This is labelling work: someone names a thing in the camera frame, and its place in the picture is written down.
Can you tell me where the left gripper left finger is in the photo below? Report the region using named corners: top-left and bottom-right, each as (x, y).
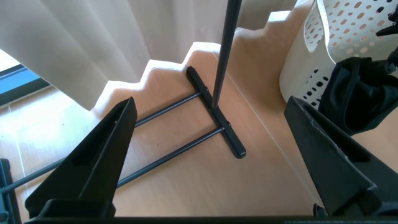
top-left (24, 96), bottom-right (138, 219)

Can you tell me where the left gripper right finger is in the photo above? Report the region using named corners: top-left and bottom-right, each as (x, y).
top-left (284, 95), bottom-right (398, 218)

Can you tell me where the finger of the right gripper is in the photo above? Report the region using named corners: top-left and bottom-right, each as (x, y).
top-left (375, 24), bottom-right (398, 37)

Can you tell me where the black garment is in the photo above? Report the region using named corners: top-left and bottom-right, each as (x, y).
top-left (317, 55), bottom-right (398, 137)

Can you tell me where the white laundry basket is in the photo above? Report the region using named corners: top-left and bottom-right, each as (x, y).
top-left (279, 0), bottom-right (398, 110)

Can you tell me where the black clothes rack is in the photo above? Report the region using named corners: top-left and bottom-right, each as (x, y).
top-left (0, 0), bottom-right (247, 224)

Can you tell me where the window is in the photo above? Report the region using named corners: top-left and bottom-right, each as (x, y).
top-left (0, 49), bottom-right (50, 108)

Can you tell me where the beige curtain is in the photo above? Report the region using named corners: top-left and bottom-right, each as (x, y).
top-left (0, 0), bottom-right (299, 111)

